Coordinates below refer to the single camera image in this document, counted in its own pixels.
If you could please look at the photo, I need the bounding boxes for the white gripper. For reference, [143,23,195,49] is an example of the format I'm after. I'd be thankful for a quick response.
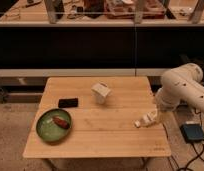
[134,111,159,128]

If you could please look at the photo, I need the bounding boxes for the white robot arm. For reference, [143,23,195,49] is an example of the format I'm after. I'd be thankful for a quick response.
[134,63,204,128]

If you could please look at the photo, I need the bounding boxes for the dark red bottle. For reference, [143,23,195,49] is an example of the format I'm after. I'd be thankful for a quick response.
[53,116,69,129]

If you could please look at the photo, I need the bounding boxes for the green ceramic bowl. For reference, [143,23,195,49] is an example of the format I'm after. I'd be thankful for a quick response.
[36,108,72,143]

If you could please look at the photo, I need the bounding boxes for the wooden folding table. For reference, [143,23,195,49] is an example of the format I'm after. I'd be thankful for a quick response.
[23,77,171,158]

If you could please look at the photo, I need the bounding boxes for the white cardboard box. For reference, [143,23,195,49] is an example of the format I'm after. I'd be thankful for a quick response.
[91,83,111,104]

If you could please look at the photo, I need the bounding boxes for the black foot pedal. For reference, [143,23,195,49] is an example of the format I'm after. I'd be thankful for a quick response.
[180,124,204,143]

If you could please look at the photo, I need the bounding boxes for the black rectangular block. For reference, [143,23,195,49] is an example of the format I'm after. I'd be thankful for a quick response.
[58,98,78,108]

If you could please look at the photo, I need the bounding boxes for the red tray on shelf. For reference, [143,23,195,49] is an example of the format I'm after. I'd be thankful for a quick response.
[104,0,166,19]

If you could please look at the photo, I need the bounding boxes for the long wooden shelf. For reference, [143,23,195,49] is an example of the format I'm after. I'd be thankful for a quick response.
[0,0,204,27]

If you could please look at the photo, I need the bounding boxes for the black floor cable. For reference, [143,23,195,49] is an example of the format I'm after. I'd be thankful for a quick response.
[168,108,204,171]

